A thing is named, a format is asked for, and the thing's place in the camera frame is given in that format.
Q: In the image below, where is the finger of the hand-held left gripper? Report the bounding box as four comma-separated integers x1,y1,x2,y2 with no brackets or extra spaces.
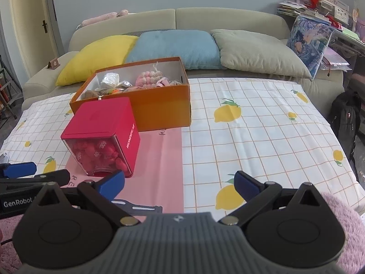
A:
29,169,71,187
0,162,37,179

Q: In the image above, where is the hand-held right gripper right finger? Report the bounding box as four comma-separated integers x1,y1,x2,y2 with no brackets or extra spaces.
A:
218,171,324,226

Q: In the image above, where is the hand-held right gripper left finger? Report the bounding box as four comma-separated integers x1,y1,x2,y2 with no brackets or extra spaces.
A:
36,171,139,227

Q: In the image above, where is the orange cardboard box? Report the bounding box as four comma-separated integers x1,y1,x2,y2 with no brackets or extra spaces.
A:
70,56,191,132

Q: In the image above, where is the person's left forearm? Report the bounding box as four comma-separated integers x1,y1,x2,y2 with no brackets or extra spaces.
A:
0,213,32,274

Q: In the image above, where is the lemon printed tablecloth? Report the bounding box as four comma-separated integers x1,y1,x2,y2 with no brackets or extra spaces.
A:
0,77,365,223

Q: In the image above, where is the pink mat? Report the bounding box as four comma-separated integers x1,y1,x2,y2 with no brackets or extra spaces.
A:
64,126,183,223

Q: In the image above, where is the red box with clear window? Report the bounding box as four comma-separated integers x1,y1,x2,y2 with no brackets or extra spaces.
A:
61,97,141,179

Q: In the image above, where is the metal folding rack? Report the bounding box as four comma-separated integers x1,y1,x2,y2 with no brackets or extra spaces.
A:
0,55,23,120

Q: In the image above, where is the pink fuzzy clothing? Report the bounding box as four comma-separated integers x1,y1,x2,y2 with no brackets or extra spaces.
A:
321,191,365,274

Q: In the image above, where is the pink knitted toy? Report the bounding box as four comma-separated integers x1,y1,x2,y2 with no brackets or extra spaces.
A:
135,63,166,88

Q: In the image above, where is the black backpack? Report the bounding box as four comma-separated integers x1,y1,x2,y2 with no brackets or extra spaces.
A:
328,91,362,160

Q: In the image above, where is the yellow pillow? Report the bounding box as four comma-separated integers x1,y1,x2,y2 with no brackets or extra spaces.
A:
55,35,139,87

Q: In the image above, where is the beige pillow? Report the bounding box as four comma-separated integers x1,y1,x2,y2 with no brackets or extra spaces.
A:
211,29,313,80

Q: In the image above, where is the beige door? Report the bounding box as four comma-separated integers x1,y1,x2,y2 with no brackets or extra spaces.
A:
8,0,59,63

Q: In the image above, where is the pink desk chair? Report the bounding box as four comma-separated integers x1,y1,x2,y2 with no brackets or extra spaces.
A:
351,73,365,92

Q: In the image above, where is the shiny plastic bag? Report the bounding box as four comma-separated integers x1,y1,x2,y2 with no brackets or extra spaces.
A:
319,47,352,72

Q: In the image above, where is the blue printed pillow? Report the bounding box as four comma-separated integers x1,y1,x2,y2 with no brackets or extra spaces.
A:
287,16,334,80

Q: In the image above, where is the striped pillow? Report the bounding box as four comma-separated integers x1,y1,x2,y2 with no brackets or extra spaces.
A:
124,29,175,36

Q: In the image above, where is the pink plush toy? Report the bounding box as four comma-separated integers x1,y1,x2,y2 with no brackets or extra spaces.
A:
76,10,129,29

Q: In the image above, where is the beige sofa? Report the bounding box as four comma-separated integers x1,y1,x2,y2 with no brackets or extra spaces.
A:
22,8,345,112

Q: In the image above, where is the white desk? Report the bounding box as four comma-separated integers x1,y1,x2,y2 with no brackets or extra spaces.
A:
328,29,365,63

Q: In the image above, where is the pile of books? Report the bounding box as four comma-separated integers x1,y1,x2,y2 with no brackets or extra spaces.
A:
277,1,314,18

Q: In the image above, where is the cluttered desk with papers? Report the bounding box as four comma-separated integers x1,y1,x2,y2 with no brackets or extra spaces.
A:
295,0,350,25

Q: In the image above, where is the black flat bracket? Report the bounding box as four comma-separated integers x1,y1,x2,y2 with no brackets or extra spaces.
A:
112,198,163,214

